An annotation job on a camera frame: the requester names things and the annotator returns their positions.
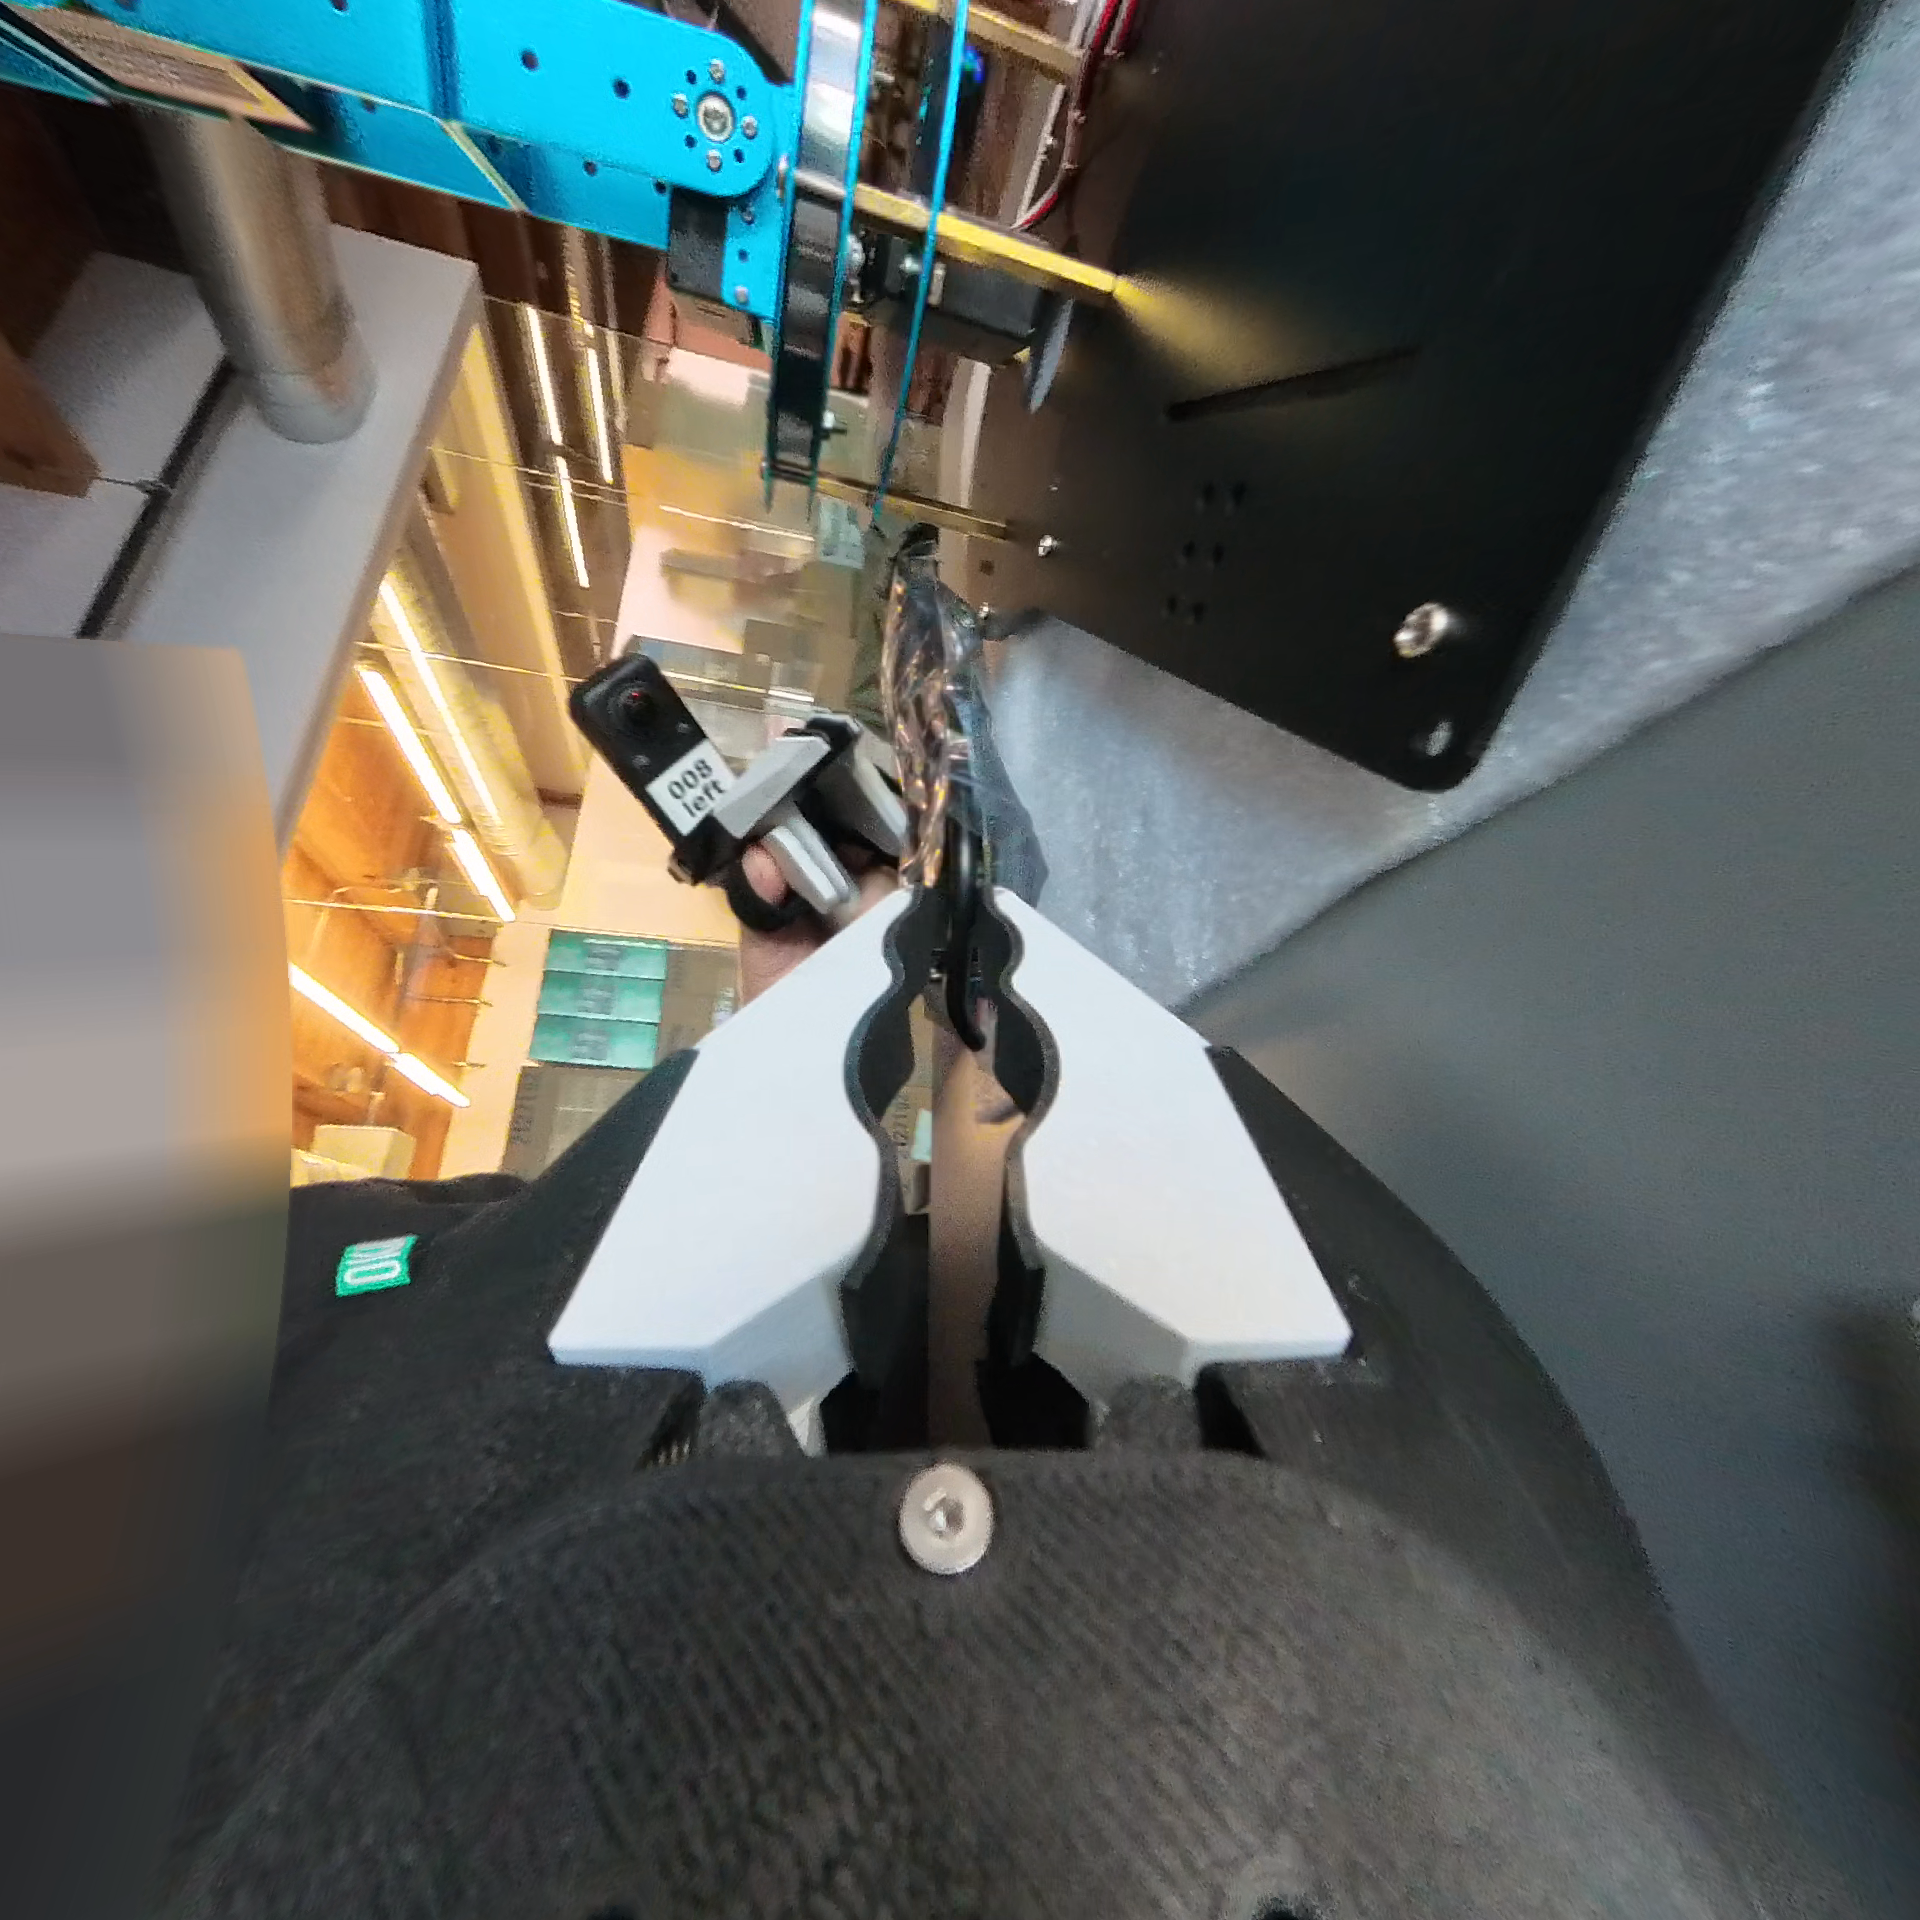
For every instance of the silver plastic parts bag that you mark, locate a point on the silver plastic parts bag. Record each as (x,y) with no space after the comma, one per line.
(944,722)

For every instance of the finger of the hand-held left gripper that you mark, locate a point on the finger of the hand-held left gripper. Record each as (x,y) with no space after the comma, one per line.
(845,792)

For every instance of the black metal base plate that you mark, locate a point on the black metal base plate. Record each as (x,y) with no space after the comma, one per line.
(1322,330)

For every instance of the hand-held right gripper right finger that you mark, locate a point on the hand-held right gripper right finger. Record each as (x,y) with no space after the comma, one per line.
(1184,1204)

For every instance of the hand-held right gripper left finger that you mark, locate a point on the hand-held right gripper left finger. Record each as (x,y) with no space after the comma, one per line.
(736,1204)

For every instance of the white foam sheet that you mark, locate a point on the white foam sheet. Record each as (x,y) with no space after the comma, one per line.
(1743,507)

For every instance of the blue toy robot arm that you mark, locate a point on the blue toy robot arm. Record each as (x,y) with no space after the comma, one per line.
(599,120)

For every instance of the person's left hand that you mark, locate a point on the person's left hand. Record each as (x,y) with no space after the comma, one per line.
(789,887)

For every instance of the silver metal column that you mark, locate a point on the silver metal column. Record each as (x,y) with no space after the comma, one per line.
(272,292)

